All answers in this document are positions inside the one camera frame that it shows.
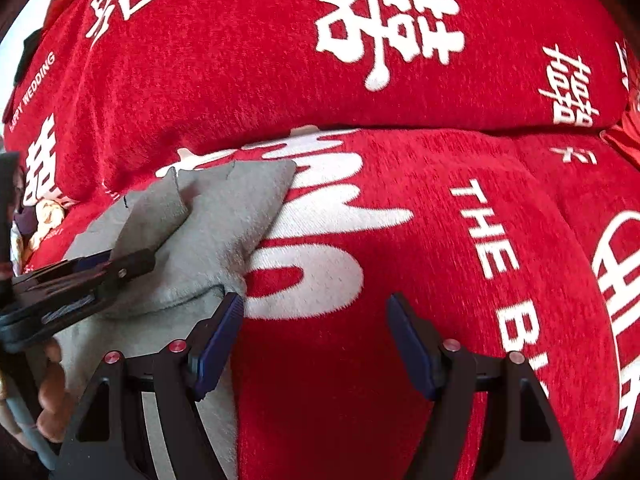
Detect black object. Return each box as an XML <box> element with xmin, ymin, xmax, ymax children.
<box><xmin>14</xmin><ymin>29</ymin><xmax>46</xmax><ymax>86</ymax></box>

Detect person's left hand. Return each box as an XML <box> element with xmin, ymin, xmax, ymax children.
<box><xmin>37</xmin><ymin>340</ymin><xmax>68</xmax><ymax>443</ymax></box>

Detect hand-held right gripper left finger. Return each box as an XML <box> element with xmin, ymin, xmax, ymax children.
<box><xmin>50</xmin><ymin>291</ymin><xmax>246</xmax><ymax>480</ymax></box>

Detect cream plush toy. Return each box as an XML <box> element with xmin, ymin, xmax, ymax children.
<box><xmin>10</xmin><ymin>199</ymin><xmax>66</xmax><ymax>266</ymax></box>

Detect red printed sofa seat cushion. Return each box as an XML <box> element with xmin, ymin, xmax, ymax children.
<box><xmin>20</xmin><ymin>127</ymin><xmax>640</xmax><ymax>480</ymax></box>

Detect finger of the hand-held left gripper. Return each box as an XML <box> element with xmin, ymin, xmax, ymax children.
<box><xmin>0</xmin><ymin>285</ymin><xmax>118</xmax><ymax>353</ymax></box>
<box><xmin>12</xmin><ymin>248</ymin><xmax>157</xmax><ymax>301</ymax></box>

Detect grey small clothes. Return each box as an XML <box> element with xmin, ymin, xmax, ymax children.
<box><xmin>25</xmin><ymin>159</ymin><xmax>298</xmax><ymax>480</ymax></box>

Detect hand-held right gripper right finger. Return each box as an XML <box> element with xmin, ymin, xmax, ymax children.
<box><xmin>386</xmin><ymin>292</ymin><xmax>576</xmax><ymax>480</ymax></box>

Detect red printed sofa back cushion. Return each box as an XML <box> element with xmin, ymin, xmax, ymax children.
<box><xmin>2</xmin><ymin>0</ymin><xmax>633</xmax><ymax>211</ymax></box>

